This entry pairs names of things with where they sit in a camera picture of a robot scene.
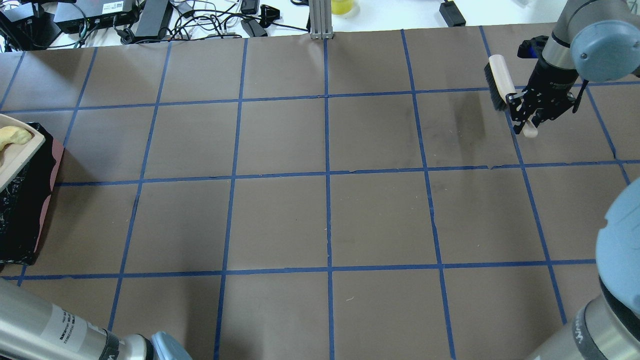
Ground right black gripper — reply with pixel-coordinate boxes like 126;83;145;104
506;36;583;135

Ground white hand brush black bristles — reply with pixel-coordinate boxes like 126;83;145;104
484;54;538;138

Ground beige plastic dustpan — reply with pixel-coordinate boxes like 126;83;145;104
0;114;45;191

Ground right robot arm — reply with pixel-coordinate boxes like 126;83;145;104
485;0;640;360

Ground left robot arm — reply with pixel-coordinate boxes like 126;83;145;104
0;279;191;360

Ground black lined trash bin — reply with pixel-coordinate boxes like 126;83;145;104
0;121;64;266

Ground black power adapter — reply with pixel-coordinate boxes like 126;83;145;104
438;0;467;28

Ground yellow tape roll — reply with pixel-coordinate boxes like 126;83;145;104
330;0;355;15

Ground black network box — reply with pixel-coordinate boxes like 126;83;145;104
54;0;141;34

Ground pale curved fruit peel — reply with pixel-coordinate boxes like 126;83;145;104
0;125;34;151

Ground aluminium frame post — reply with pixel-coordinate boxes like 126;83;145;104
308;0;334;40

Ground tangled desk cables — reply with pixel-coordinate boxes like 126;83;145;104
115;0;311;43

